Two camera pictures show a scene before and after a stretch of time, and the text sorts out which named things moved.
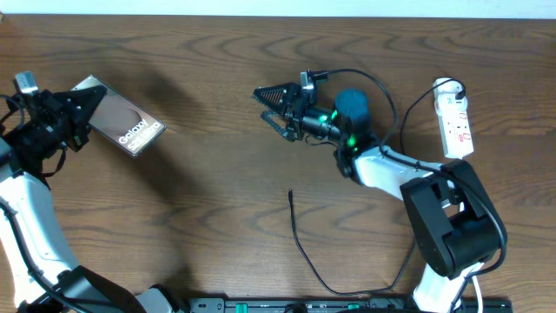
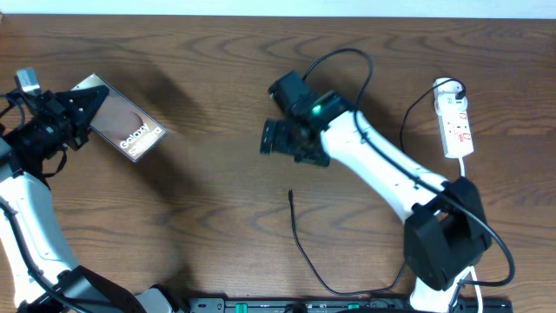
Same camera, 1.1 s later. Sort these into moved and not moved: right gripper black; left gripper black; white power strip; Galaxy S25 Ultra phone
Moved: right gripper black
Not moved: left gripper black; white power strip; Galaxy S25 Ultra phone
